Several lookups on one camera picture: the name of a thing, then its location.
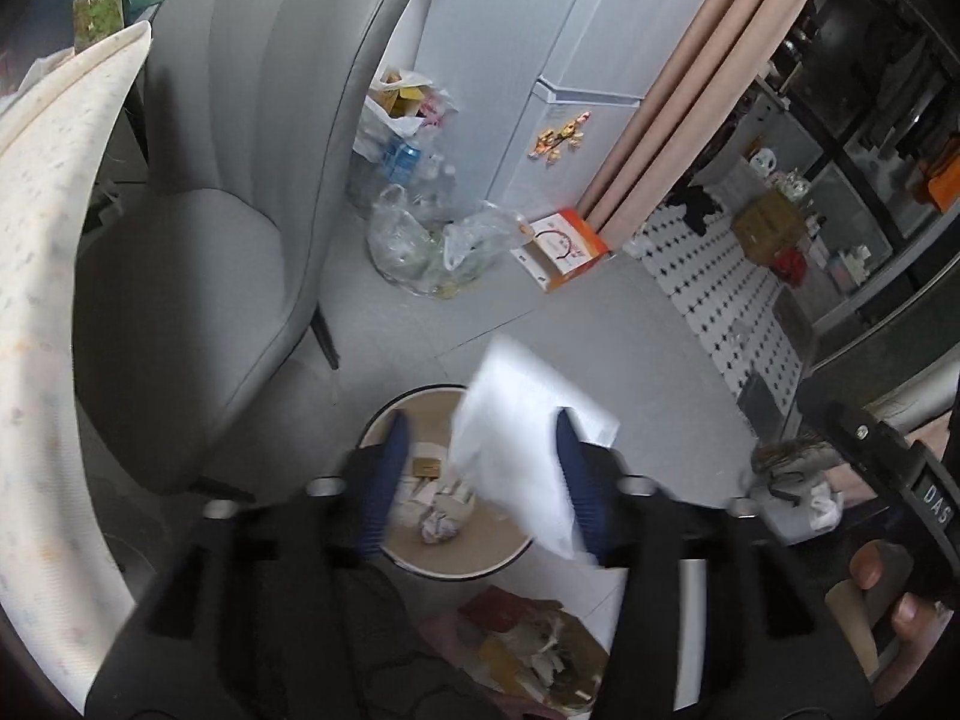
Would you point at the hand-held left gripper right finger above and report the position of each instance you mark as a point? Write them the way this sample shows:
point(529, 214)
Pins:
point(577, 480)

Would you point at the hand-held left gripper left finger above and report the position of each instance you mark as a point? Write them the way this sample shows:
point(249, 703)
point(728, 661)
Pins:
point(382, 487)

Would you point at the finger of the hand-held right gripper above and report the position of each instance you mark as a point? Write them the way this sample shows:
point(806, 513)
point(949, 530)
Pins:
point(847, 424)

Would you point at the round beige trash bin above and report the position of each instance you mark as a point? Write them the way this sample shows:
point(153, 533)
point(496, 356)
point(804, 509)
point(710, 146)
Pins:
point(480, 549)

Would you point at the person's right hand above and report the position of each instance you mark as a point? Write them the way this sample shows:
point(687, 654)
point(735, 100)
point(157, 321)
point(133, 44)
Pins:
point(919, 619)

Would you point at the white mat with black diamonds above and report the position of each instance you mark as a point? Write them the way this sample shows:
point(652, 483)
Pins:
point(720, 300)

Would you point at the brown paper bag of scraps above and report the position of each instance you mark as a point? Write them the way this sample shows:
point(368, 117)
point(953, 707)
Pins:
point(525, 652)

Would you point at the brown storage carton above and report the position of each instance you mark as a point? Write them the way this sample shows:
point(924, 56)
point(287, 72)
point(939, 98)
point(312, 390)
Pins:
point(769, 225)

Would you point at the orange and white box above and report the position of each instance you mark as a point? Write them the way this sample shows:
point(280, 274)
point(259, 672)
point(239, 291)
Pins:
point(562, 247)

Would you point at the clear plastic bag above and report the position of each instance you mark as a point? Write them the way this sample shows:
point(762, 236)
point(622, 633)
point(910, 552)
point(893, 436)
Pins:
point(420, 247)

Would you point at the grey upholstered chair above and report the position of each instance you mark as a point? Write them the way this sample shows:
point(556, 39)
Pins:
point(225, 240)

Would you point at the dark glass cabinet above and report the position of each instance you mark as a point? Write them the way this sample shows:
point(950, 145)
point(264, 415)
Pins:
point(877, 105)

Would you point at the blue labelled water bottles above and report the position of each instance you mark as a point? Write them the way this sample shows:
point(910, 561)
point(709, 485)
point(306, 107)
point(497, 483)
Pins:
point(401, 159)

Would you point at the orange charm fridge magnets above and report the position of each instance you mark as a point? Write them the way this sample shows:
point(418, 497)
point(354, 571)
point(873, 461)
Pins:
point(559, 136)

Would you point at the pink curtain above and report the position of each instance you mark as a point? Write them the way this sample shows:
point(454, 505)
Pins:
point(705, 75)

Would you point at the cream dotted tablecloth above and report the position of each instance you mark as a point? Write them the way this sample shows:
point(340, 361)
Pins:
point(45, 315)

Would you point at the white bag with yellow packets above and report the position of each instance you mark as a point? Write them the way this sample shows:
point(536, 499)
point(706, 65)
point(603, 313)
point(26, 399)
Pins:
point(401, 105)

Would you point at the white refrigerator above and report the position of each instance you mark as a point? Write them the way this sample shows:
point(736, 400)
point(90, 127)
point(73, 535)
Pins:
point(525, 30)

